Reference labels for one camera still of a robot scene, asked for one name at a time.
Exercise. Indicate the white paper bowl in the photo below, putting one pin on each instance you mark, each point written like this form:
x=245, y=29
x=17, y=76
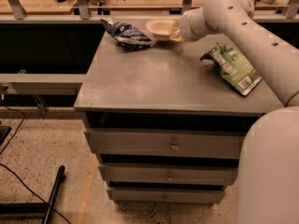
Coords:
x=160, y=28

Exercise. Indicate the green chip bag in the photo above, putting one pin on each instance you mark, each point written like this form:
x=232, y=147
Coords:
x=233, y=67

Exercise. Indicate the grey drawer cabinet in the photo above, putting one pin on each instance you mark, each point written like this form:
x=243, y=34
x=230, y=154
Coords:
x=166, y=88

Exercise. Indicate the grey drawer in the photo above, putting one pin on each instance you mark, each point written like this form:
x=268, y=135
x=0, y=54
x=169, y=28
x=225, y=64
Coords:
x=165, y=144
x=169, y=174
x=165, y=195

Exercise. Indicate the black floor stand bar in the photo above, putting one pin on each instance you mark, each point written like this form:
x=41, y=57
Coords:
x=42, y=210

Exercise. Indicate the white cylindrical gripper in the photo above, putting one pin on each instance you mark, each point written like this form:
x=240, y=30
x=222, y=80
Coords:
x=186, y=26

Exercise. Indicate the middle grey drawer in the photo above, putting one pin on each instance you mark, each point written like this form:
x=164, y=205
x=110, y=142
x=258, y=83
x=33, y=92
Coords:
x=169, y=174

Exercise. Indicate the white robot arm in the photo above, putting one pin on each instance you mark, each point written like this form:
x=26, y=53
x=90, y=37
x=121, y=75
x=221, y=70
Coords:
x=268, y=171

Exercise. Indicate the bottom grey drawer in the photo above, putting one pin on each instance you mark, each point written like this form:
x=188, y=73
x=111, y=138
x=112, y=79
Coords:
x=165, y=195

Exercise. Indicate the blue chip bag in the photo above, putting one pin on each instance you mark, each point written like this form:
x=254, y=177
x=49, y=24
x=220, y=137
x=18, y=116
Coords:
x=126, y=34

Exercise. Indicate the grey metal rail frame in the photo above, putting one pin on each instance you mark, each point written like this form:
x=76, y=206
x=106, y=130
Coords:
x=47, y=84

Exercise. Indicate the top grey drawer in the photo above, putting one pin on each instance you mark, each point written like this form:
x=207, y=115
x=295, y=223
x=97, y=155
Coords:
x=165, y=144

